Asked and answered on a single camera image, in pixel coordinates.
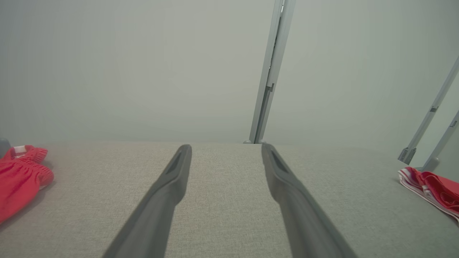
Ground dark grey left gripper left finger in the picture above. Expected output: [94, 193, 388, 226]
[102, 144, 192, 258]

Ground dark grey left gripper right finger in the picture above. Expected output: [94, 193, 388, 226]
[261, 143, 359, 258]

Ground red Bulls basketball jersey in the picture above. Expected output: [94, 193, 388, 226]
[398, 167, 459, 224]

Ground red basketball shorts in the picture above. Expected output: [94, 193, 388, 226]
[0, 145, 54, 224]

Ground grey partition post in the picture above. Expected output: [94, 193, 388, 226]
[244, 0, 296, 144]
[421, 111, 459, 172]
[398, 57, 459, 165]

